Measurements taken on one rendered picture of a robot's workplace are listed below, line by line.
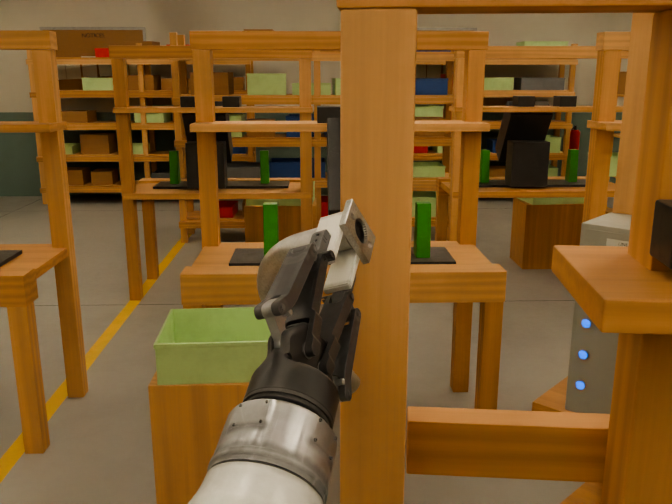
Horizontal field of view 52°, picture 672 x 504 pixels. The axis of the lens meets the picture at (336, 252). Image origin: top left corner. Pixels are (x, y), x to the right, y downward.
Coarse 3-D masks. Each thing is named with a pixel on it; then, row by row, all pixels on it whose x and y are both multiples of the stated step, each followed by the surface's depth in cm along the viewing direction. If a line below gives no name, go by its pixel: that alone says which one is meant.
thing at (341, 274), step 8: (344, 256) 70; (352, 256) 70; (336, 264) 70; (344, 264) 69; (352, 264) 68; (328, 272) 69; (336, 272) 69; (344, 272) 68; (352, 272) 68; (328, 280) 68; (336, 280) 68; (344, 280) 67; (352, 280) 67; (328, 288) 68; (336, 288) 67; (344, 288) 67
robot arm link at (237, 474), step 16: (224, 464) 48; (240, 464) 47; (256, 464) 47; (208, 480) 48; (224, 480) 47; (240, 480) 46; (256, 480) 46; (272, 480) 46; (288, 480) 47; (304, 480) 48; (208, 496) 46; (224, 496) 45; (240, 496) 45; (256, 496) 45; (272, 496) 45; (288, 496) 46; (304, 496) 47; (320, 496) 49
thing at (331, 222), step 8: (328, 216) 70; (336, 216) 69; (320, 224) 70; (328, 224) 69; (336, 224) 68; (336, 232) 67; (336, 240) 66; (328, 248) 66; (336, 248) 66; (336, 256) 65; (328, 264) 65
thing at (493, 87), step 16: (416, 64) 943; (432, 64) 944; (496, 64) 946; (512, 64) 947; (528, 64) 947; (544, 64) 948; (560, 64) 949; (576, 64) 949; (496, 80) 961; (512, 80) 961; (528, 80) 964; (544, 80) 964; (560, 80) 964; (496, 96) 957; (512, 96) 958; (544, 96) 959; (416, 112) 969; (432, 112) 970; (560, 112) 1012; (496, 128) 968; (560, 128) 971; (560, 144) 985; (416, 160) 976; (432, 160) 976; (496, 176) 996
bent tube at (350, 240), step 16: (352, 208) 69; (352, 224) 68; (288, 240) 72; (304, 240) 71; (352, 240) 68; (368, 240) 70; (272, 256) 73; (368, 256) 70; (272, 272) 74; (352, 384) 86
